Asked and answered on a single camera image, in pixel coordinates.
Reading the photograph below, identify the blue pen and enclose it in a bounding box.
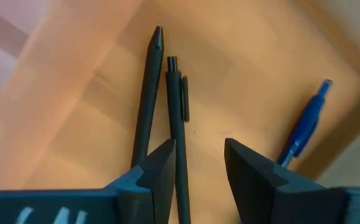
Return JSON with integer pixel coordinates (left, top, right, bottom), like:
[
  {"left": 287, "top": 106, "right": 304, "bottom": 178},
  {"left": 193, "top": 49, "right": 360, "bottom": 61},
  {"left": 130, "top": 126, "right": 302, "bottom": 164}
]
[{"left": 275, "top": 79, "right": 334, "bottom": 169}]

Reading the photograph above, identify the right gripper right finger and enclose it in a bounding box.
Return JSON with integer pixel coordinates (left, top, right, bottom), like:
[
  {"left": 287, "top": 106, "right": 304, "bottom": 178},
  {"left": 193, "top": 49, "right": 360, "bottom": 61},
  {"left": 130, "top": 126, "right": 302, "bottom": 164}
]
[{"left": 224, "top": 138, "right": 360, "bottom": 224}]

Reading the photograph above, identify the black pen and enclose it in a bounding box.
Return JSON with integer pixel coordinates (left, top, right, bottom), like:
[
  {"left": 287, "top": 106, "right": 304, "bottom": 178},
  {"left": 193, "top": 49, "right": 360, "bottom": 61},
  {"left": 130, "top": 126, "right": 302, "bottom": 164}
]
[
  {"left": 165, "top": 55, "right": 192, "bottom": 224},
  {"left": 131, "top": 26, "right": 165, "bottom": 169}
]

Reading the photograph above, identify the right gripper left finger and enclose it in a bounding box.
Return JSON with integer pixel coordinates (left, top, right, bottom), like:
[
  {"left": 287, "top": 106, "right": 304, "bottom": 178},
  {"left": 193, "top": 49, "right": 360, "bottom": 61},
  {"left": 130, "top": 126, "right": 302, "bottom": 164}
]
[{"left": 0, "top": 138, "right": 177, "bottom": 224}]

